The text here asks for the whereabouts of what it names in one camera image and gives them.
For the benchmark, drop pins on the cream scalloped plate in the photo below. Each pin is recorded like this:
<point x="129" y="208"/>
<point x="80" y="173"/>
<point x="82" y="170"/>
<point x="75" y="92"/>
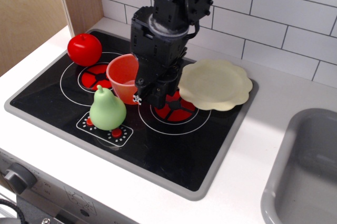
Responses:
<point x="214" y="84"/>

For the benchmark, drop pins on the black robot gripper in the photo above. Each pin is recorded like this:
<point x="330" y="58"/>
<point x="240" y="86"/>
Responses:
<point x="159" y="51"/>

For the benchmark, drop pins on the grey oven front panel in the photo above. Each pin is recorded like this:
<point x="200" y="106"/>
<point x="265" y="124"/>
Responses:
<point x="59" y="200"/>

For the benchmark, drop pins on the red plastic cup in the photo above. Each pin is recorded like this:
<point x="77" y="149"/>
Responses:
<point x="121" y="73"/>

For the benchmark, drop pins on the grey sink basin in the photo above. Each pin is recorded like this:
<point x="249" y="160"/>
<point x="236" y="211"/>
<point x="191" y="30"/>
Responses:
<point x="301" y="187"/>

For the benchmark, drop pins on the wooden side panel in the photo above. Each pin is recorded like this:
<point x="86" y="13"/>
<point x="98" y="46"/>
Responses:
<point x="27" y="24"/>

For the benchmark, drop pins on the green toy pear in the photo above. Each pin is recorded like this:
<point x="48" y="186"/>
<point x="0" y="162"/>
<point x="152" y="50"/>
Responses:
<point x="107" y="112"/>

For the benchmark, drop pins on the grey oven knob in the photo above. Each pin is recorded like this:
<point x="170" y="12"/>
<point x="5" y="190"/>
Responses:
<point x="19" y="178"/>

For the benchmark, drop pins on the red toy apple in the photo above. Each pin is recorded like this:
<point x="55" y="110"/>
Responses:
<point x="84" y="49"/>

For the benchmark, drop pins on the black toy stovetop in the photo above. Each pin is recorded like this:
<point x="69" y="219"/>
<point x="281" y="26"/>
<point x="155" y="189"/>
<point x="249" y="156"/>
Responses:
<point x="178" y="147"/>

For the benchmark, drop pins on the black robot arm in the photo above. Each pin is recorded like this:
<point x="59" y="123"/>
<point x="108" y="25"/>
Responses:
<point x="176" y="14"/>

